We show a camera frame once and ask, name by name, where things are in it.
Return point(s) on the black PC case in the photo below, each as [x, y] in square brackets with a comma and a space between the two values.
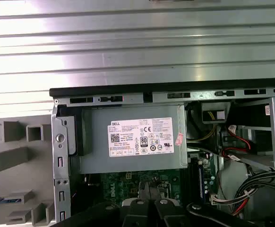
[92, 91]

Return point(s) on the green motherboard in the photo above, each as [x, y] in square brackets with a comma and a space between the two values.
[118, 186]

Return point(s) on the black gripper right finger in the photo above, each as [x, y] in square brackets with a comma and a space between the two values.
[165, 217]

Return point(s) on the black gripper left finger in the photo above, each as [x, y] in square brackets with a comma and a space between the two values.
[132, 217]

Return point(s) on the grey power supply unit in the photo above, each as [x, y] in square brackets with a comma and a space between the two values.
[95, 142]

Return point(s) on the blue RAM stick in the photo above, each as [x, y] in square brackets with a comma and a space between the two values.
[2, 201]
[201, 182]

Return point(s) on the grey parts rack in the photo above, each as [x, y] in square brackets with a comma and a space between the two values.
[10, 156]

